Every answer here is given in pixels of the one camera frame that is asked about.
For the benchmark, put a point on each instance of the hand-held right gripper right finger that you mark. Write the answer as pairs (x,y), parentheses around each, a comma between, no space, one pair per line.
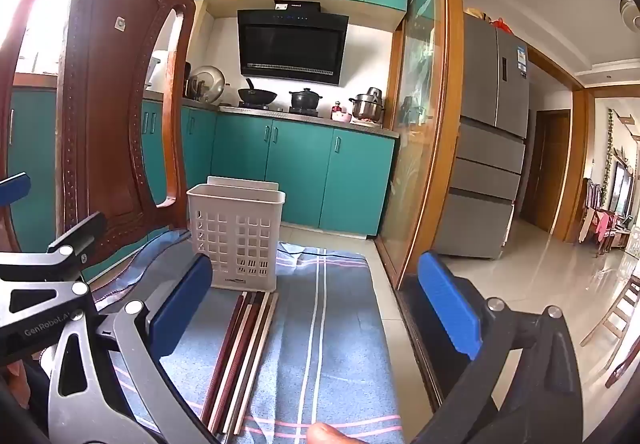
(447,306)

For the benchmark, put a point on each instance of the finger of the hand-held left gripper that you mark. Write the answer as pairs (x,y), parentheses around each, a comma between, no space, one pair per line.
(15,188)
(75,240)

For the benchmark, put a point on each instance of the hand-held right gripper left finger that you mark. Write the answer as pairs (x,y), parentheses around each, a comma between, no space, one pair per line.
(181,306)

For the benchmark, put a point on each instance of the row of chopsticks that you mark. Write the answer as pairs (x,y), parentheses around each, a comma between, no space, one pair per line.
(245,354)

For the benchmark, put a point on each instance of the white plastic utensil basket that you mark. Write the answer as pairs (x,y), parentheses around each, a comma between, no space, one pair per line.
(235,229)

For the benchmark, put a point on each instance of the person's right hand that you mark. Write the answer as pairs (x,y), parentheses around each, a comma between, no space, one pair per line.
(330,434)

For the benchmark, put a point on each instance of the blue striped cloth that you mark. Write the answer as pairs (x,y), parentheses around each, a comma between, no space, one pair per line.
(325,334)

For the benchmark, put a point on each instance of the carved wooden chair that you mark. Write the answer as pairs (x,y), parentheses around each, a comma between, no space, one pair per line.
(110,89)

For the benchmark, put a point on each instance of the brown wooden door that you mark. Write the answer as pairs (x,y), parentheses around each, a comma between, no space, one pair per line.
(547,169)

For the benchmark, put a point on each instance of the grey refrigerator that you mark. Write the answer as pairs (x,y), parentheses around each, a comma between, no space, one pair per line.
(487,139)

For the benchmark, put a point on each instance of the wooden dining chair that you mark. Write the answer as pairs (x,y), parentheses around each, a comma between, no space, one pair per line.
(622,319)

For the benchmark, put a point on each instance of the pink cloth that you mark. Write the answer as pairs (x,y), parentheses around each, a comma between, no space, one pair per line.
(602,223)

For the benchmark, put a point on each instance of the teal base cabinets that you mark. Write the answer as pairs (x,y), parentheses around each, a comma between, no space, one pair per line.
(300,169)

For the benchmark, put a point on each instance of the wooden framed glass sliding door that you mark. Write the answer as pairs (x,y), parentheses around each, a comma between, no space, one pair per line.
(420,124)

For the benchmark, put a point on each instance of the round glass pan lid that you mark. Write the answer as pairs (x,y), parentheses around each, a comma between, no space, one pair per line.
(207,83)

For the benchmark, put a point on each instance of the flat television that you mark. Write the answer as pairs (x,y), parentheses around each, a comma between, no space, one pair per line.
(623,189)

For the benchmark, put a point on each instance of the gas stove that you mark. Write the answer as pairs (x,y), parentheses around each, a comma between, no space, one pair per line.
(270,110)

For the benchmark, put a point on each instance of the steel stockpot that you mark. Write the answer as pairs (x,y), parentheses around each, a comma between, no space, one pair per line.
(366,106)

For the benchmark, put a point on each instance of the small pink pot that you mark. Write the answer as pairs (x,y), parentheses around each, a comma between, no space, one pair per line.
(340,113)

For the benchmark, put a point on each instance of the green leaf garland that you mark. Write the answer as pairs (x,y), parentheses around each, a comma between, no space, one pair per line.
(608,154)

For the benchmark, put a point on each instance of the black wok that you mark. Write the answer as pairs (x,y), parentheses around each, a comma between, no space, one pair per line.
(257,96)

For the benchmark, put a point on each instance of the kitchen countertop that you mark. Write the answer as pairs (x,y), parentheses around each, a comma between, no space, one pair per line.
(320,120)

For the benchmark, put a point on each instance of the black range hood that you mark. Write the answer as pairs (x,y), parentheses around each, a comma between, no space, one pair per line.
(292,46)

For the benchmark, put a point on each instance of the red item on refrigerator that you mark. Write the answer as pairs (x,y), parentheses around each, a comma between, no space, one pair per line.
(502,25)

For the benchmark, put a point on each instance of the ceiling lamp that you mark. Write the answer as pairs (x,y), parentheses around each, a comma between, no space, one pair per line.
(631,6)

